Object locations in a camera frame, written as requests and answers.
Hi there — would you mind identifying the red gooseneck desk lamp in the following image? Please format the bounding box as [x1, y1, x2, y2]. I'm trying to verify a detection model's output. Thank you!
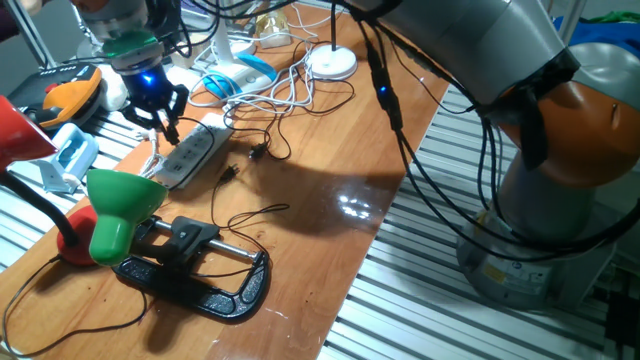
[0, 94, 100, 267]

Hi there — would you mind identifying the golden foil packet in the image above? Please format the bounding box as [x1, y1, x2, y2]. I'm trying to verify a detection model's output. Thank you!
[256, 8, 294, 50]

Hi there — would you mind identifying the light blue white box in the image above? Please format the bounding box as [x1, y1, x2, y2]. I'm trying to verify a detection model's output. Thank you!
[36, 122, 100, 195]

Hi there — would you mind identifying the white power strip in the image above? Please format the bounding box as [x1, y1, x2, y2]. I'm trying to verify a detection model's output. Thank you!
[152, 112, 236, 190]

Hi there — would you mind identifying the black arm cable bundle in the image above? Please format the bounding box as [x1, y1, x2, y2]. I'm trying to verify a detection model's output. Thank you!
[149, 0, 640, 266]

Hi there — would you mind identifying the black red-lamp power cord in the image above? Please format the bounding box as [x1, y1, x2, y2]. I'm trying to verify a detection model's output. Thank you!
[1, 115, 217, 359]

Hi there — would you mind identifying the orange black teach pendant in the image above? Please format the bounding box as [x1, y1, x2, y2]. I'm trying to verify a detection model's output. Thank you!
[7, 62, 104, 132]

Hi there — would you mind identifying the grey metal stand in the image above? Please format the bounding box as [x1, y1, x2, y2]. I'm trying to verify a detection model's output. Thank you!
[4, 0, 59, 70]

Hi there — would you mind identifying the white lumpy object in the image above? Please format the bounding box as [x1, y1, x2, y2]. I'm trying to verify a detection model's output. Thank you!
[98, 64, 129, 112]

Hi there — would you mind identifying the black C-clamp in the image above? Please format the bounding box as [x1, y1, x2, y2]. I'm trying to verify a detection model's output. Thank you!
[85, 168, 274, 324]

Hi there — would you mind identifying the white cable bundle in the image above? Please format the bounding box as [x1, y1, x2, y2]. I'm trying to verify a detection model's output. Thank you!
[187, 14, 346, 116]

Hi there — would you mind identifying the blue plastic bag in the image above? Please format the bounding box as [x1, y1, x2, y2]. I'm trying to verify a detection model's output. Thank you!
[548, 16, 640, 64]

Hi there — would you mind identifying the green cloth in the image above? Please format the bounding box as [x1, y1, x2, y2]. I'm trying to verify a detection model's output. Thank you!
[579, 9, 640, 25]

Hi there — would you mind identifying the black green-lamp power cord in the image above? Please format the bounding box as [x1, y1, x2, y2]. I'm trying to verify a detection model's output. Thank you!
[192, 163, 291, 281]

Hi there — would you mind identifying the white round lamp base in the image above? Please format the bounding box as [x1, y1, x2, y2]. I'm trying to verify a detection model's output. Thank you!
[305, 0, 359, 82]

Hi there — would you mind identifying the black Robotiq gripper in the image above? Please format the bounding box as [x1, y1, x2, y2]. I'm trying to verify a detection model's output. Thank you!
[121, 64, 190, 145]

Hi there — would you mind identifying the black white-lamp power cord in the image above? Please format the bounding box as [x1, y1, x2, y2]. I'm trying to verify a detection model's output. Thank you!
[222, 38, 357, 162]

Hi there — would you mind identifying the glossy wooden board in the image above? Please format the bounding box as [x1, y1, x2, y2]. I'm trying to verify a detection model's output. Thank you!
[0, 2, 454, 360]

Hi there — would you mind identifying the aluminium profile bar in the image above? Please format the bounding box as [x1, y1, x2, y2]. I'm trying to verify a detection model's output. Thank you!
[554, 0, 587, 47]

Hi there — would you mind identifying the white blue folding lamp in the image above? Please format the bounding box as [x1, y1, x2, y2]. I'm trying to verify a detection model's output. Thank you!
[199, 19, 279, 101]

